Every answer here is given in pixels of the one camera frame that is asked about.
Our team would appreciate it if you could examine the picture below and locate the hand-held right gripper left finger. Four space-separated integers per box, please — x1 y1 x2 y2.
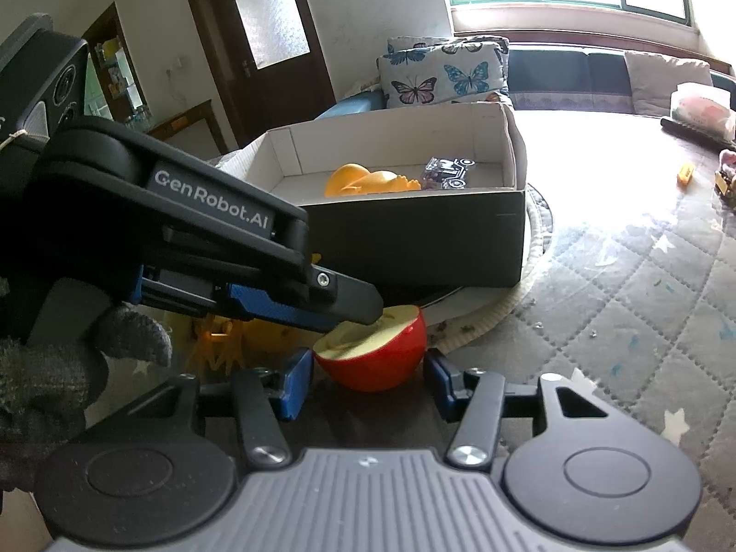
86 348 315 468

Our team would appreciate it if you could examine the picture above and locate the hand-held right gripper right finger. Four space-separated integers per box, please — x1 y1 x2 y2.
422 351 676 468

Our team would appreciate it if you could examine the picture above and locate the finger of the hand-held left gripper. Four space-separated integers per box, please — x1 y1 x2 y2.
129 264 385 334

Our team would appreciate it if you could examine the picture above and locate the red apple half toy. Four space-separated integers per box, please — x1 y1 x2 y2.
312 305 429 393

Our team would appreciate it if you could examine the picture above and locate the yellow hair claw clip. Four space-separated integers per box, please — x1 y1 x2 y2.
187 313 248 376

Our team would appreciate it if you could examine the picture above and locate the dark cardboard box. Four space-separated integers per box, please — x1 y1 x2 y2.
215 102 528 288

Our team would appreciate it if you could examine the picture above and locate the round yellow rubber toy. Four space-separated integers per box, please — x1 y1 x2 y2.
325 164 374 197

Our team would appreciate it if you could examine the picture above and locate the clear glitter toy car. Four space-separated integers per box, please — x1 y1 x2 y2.
421 155 478 190

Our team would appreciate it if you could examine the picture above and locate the person's left hand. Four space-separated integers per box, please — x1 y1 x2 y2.
0 305 173 492

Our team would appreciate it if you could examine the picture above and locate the round woven mat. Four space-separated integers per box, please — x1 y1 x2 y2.
425 184 558 353

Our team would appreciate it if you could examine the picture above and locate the dark wooden side table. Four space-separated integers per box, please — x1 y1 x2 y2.
146 99 231 156

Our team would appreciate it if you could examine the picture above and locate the dark wooden cabinet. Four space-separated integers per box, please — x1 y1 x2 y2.
80 3 151 127

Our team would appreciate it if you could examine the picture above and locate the grey star quilted tablecloth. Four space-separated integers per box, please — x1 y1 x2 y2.
115 112 736 472

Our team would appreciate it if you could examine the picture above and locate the dark wooden door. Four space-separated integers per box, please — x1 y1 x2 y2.
175 0 337 150

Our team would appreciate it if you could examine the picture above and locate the large butterfly pillow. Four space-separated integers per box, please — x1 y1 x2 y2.
376 40 510 109

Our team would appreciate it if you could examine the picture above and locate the small butterfly pillow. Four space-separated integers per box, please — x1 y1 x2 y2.
386 35 510 57

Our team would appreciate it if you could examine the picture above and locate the blue sofa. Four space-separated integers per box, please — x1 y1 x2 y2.
313 46 736 123

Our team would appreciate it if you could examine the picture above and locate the black long remote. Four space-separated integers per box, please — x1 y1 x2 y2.
660 116 736 147

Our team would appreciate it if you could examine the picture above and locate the grey cushion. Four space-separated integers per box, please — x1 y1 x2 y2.
624 51 714 117

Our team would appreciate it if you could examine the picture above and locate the tissue pack in plastic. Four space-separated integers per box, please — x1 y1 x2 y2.
670 81 736 142

